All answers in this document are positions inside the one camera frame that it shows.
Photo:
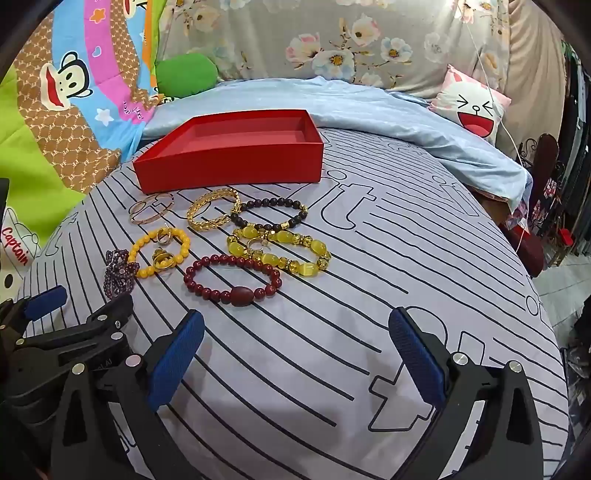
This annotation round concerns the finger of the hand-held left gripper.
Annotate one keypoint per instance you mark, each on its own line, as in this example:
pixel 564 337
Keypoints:
pixel 113 309
pixel 44 302

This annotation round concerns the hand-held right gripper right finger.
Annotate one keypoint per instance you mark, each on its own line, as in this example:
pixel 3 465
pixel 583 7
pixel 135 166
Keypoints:
pixel 415 360

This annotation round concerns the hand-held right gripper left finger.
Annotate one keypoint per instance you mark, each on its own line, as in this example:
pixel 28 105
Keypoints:
pixel 175 360

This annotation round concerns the rose gold bangle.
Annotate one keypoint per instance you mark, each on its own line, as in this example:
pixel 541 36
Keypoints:
pixel 171 203
pixel 132 212

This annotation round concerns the red cardboard box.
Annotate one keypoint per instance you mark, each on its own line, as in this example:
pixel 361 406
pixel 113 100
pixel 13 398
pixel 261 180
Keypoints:
pixel 231 161

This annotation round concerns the grey striped bedsheet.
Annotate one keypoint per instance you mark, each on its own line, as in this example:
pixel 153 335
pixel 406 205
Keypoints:
pixel 369 277

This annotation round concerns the colourful cartoon monkey blanket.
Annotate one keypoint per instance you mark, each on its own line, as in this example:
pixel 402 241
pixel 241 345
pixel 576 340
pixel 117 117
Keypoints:
pixel 69 115

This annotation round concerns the dark wooden chair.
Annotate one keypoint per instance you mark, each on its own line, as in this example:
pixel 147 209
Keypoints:
pixel 547 157

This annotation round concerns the green pillow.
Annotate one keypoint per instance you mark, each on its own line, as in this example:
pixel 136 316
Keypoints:
pixel 184 74

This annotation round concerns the light blue blanket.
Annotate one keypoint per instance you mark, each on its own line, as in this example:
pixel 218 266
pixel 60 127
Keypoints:
pixel 369 110

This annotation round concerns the white cartoon face cushion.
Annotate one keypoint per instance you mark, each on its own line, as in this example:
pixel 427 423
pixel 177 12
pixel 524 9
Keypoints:
pixel 471 110

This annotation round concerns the hanging clothes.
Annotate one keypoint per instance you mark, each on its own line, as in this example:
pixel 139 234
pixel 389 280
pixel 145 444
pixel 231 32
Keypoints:
pixel 575 115

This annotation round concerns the beige cloth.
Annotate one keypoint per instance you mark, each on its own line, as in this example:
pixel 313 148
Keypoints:
pixel 531 69

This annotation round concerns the grey floral bedsheet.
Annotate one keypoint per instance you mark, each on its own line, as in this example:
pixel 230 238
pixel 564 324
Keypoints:
pixel 277 37

